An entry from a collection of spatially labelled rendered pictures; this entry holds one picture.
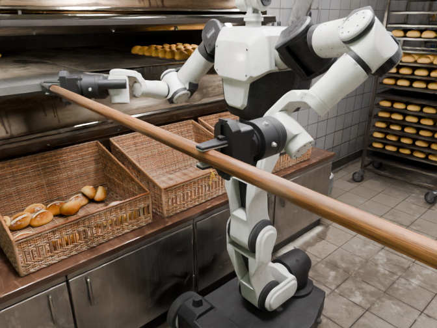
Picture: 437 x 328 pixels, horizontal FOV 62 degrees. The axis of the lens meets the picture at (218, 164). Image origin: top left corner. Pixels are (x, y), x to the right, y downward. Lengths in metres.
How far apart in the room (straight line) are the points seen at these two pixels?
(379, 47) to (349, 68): 0.07
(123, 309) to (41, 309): 0.36
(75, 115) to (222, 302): 1.14
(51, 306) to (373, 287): 1.68
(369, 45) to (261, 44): 0.41
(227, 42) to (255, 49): 0.13
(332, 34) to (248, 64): 0.30
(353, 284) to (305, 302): 0.52
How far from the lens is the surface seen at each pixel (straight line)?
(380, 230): 0.50
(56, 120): 1.87
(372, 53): 0.84
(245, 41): 1.17
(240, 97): 1.23
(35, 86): 1.52
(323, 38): 0.99
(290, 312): 1.85
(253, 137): 0.75
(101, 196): 1.86
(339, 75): 0.83
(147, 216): 1.65
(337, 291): 2.28
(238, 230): 1.47
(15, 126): 1.83
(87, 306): 1.65
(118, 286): 1.67
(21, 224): 1.77
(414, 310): 2.32
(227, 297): 1.90
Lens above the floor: 1.44
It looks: 22 degrees down
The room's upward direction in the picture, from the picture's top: straight up
